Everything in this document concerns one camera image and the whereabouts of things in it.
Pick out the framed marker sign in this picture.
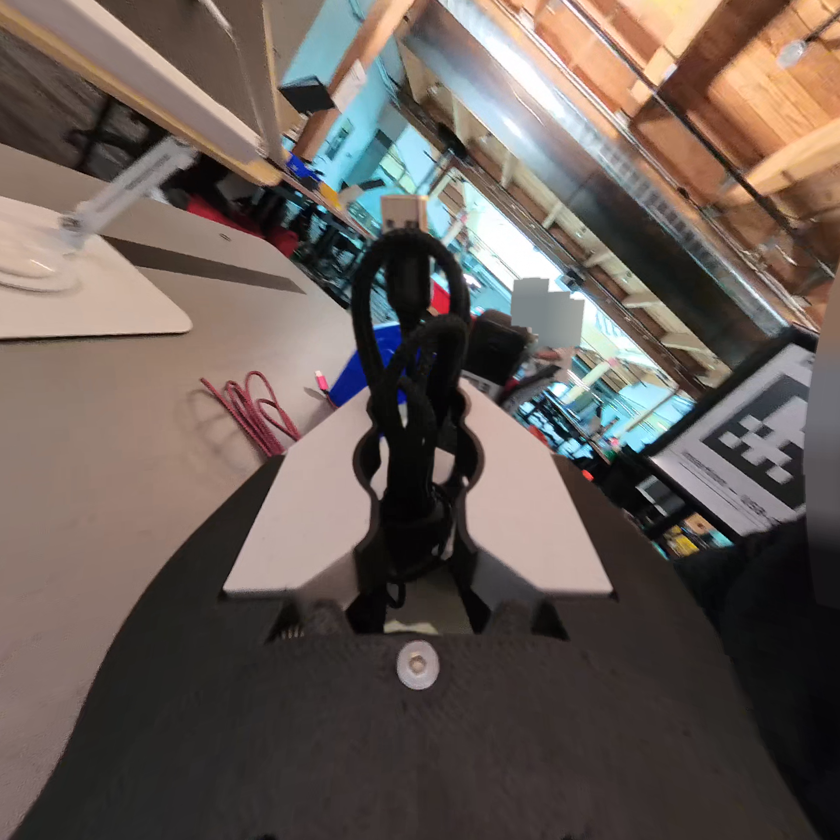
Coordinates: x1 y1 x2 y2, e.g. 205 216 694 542
646 331 818 540

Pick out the blue plastic bin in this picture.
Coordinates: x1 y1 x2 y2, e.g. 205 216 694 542
328 322 411 408

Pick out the black braided usb cable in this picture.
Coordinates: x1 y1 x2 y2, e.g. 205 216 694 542
351 193 473 605

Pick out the pink braided usb-c cable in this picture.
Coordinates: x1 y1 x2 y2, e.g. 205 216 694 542
200 369 332 458

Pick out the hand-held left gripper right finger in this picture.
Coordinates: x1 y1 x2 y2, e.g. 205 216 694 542
456 379 616 618

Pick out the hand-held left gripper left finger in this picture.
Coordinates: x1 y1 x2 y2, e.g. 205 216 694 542
222 392 383 614

